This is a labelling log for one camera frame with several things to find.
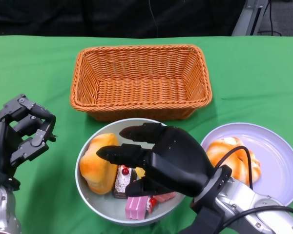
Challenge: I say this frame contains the smooth orange donut bread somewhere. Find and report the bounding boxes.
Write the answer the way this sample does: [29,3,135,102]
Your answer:
[79,133,120,195]

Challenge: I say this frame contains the pink striped cake slice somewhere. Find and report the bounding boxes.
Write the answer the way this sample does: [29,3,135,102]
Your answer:
[125,196,150,220]

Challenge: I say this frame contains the lavender white plate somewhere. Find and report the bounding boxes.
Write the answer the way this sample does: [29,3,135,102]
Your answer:
[200,122,293,207]

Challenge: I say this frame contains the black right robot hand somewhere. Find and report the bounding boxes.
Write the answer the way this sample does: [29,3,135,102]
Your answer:
[96,122,214,198]

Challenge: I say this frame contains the yellow cake slice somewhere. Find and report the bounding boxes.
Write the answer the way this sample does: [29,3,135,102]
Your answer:
[135,167,147,180]

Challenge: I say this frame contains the ribbed round bread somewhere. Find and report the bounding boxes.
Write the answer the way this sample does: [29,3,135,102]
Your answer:
[206,136,261,186]

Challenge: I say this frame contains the orange wicker basket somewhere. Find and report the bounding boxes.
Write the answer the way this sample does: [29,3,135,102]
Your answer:
[69,43,213,122]

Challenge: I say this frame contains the green tablecloth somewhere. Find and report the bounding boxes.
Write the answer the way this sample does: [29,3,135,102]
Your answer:
[0,35,293,234]

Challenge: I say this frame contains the salmon cake slice with cherry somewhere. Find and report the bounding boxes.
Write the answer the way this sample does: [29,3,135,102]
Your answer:
[148,192,177,213]

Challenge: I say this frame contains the pale grey-green bowl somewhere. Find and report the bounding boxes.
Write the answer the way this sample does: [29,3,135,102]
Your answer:
[75,117,186,227]

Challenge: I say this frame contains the black backdrop curtain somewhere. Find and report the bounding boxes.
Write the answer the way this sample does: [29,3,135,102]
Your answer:
[0,0,247,38]

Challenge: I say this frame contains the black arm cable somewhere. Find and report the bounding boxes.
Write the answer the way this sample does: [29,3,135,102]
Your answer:
[213,145,293,230]

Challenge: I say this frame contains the black floor cable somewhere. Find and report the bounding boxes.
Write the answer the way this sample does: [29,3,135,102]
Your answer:
[257,0,283,36]

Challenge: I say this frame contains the chocolate cake slice with cherry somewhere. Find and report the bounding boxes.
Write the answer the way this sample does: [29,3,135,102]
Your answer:
[113,164,137,200]

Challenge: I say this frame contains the grey metal frame leg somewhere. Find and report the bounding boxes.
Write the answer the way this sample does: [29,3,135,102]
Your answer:
[231,0,269,37]

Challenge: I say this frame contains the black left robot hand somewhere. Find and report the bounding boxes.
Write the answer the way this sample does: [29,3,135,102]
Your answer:
[0,94,57,205]

